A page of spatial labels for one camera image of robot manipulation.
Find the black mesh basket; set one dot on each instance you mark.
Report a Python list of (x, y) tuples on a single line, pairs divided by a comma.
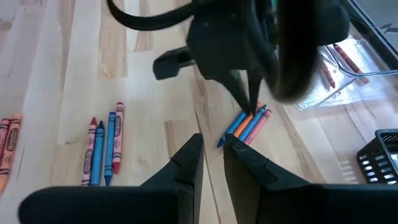
[(373, 161)]

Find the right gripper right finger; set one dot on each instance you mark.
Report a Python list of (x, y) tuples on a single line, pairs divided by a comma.
[(245, 177)]

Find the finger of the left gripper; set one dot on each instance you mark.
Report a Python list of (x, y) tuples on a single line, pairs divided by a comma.
[(237, 90), (255, 87)]

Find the orange crayon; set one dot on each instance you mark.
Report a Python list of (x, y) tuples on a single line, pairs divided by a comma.
[(242, 127), (12, 146)]

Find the clear plastic bin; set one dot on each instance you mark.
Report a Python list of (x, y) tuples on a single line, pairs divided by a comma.
[(342, 90)]

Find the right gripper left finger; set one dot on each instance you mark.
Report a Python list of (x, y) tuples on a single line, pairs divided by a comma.
[(189, 168)]

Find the red crayon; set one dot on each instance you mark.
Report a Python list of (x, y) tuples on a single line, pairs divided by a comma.
[(349, 62), (89, 155), (3, 133), (259, 126), (118, 137), (328, 74)]

